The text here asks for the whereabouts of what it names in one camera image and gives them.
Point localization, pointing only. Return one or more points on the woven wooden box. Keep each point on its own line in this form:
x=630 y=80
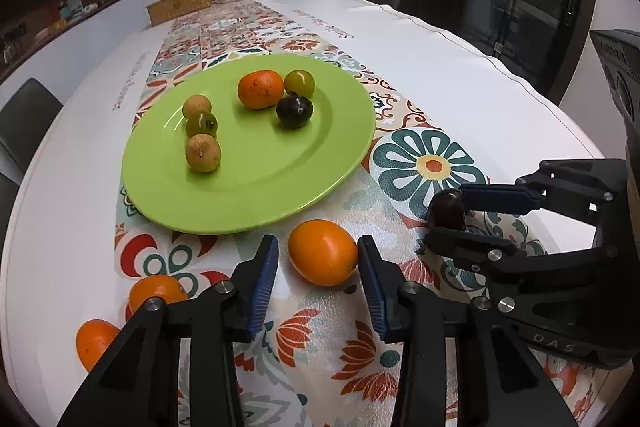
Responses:
x=177 y=7

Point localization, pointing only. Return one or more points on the brown longan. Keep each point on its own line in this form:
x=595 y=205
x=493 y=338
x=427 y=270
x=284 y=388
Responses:
x=196 y=106
x=203 y=152

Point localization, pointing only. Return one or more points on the patterned floral table runner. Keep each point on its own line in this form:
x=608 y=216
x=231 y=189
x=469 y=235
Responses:
x=320 y=357

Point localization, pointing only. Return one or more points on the large orange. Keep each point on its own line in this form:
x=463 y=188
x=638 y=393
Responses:
x=260 y=89

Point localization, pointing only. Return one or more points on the small orange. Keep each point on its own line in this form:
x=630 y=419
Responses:
x=322 y=259
x=157 y=289
x=95 y=342

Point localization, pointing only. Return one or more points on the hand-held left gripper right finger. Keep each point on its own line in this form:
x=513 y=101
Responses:
x=372 y=292

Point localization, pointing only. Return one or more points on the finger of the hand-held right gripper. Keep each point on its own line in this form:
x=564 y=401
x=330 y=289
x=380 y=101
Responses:
x=475 y=244
x=500 y=198

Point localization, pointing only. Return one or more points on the white counter cabinets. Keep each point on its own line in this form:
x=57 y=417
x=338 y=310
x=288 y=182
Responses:
x=75 y=42

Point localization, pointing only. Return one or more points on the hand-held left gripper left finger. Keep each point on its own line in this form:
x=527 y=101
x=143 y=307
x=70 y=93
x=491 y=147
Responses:
x=262 y=287

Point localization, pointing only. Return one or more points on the green plate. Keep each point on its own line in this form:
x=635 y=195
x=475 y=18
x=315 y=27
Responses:
x=260 y=177

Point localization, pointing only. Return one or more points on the dark purple plum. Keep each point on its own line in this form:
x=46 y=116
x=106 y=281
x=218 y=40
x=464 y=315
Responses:
x=295 y=112
x=446 y=208

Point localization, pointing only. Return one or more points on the green round fruit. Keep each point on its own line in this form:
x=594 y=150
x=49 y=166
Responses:
x=299 y=82
x=201 y=125

